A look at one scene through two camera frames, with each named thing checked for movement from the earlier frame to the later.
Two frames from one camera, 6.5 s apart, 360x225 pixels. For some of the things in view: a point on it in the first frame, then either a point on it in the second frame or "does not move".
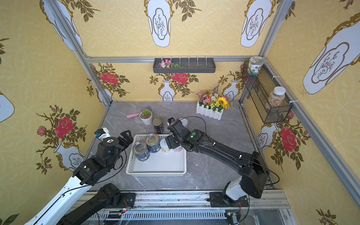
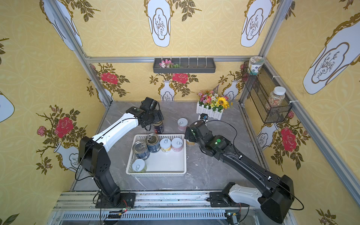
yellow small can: (164, 146) does not move
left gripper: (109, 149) → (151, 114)
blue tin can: (152, 140) does not move
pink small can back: (184, 121) does not move
